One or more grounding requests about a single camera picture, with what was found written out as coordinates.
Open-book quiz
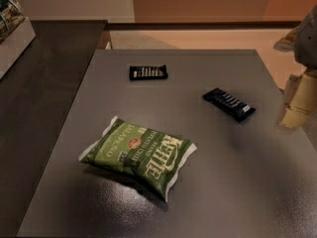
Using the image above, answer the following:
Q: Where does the black snack bar wrapper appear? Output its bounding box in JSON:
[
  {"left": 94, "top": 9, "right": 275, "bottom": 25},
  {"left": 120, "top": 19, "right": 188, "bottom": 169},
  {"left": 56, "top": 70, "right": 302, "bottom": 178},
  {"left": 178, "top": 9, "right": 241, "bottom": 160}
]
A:
[{"left": 129, "top": 64, "right": 168, "bottom": 80}]

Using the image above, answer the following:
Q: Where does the white snack display box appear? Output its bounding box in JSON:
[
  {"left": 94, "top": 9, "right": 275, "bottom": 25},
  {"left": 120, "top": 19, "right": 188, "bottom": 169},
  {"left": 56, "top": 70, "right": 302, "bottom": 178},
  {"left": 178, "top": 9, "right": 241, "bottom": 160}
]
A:
[{"left": 0, "top": 0, "right": 37, "bottom": 80}]

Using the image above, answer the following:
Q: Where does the dark blue snack bar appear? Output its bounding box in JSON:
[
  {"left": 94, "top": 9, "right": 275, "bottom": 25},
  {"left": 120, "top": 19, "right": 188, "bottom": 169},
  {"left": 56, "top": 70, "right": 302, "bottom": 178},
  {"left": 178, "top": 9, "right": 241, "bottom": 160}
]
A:
[{"left": 202, "top": 87, "right": 257, "bottom": 122}]

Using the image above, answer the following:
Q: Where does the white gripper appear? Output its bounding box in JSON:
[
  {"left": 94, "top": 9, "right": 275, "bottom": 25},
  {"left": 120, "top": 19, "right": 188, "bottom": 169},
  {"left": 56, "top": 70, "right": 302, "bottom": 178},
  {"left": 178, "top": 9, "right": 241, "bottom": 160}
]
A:
[{"left": 278, "top": 5, "right": 317, "bottom": 129}]

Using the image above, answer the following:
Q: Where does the green jalapeno chip bag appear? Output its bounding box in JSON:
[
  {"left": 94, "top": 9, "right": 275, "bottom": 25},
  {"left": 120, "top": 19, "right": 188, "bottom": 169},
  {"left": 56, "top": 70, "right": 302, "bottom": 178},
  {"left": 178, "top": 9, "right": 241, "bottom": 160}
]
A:
[{"left": 78, "top": 116, "right": 197, "bottom": 201}]

